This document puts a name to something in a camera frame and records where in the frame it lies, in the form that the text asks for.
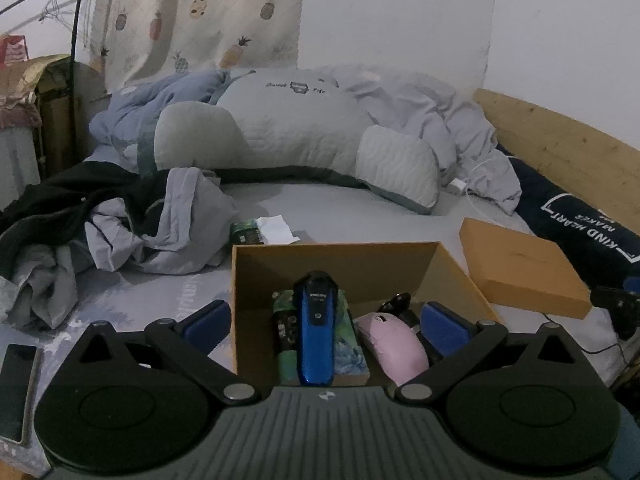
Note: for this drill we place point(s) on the grey crumpled garment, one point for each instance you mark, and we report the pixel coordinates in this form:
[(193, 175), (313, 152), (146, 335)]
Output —
[(40, 285)]

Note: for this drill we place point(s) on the white cabinet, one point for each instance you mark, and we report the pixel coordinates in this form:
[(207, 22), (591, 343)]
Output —
[(17, 165)]

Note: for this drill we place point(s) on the pink cloth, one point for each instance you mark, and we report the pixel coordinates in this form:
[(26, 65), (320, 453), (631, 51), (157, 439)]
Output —
[(17, 115)]

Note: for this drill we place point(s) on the navy printed pillow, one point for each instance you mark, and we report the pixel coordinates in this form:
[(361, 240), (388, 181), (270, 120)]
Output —
[(575, 220)]

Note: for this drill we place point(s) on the opened green tissue pack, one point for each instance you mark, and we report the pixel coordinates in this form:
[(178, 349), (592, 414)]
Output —
[(250, 232)]

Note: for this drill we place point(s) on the red bag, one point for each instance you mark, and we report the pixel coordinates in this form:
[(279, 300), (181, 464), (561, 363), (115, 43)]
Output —
[(12, 50)]

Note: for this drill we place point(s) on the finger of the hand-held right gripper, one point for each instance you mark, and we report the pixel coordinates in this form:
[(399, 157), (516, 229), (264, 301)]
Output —
[(612, 299)]

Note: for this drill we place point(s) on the brown cardboard box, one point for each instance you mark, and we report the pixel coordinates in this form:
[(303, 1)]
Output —
[(390, 265)]

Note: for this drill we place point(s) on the pink computer mouse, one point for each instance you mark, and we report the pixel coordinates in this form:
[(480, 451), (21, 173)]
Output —
[(395, 345)]

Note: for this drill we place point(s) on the person's blue jeans leg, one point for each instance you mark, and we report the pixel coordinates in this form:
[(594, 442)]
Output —
[(631, 440)]

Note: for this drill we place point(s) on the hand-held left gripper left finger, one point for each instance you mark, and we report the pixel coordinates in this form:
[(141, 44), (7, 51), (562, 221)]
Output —
[(207, 327)]

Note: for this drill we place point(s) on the orange cardboard box lid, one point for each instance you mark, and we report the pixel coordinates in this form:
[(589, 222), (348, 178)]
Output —
[(520, 270)]

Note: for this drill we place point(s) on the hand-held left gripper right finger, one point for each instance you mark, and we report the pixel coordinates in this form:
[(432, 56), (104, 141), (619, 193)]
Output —
[(445, 327)]

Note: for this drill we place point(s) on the blue electric shaver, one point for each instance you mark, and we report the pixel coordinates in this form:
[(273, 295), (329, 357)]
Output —
[(315, 335)]

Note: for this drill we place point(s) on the brown cardboard carton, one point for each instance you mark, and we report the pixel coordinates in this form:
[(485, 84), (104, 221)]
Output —
[(50, 105)]

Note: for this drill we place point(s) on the large grey backrest pillow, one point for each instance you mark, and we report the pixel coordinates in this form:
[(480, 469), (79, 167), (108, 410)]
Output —
[(295, 120)]

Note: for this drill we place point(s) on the blue-grey duvet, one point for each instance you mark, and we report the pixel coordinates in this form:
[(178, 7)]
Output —
[(430, 105)]

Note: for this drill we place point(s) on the small black camera mount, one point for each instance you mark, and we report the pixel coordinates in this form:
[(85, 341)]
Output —
[(397, 305)]

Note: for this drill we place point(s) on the black smartphone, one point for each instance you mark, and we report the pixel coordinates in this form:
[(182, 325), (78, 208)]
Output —
[(17, 390)]

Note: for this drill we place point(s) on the black metal clothes rack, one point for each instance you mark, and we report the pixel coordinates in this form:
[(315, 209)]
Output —
[(75, 25)]

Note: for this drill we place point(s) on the green floral tissue pack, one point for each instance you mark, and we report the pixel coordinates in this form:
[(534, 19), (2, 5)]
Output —
[(350, 350)]

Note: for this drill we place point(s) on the lilac-grey crumpled garment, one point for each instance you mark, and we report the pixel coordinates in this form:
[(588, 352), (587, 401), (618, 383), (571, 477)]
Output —
[(180, 220)]

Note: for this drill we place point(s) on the wooden headboard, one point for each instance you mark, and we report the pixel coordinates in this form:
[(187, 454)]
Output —
[(565, 135)]

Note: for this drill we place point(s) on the pineapple print curtain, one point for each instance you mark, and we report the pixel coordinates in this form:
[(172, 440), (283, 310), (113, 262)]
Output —
[(200, 10)]

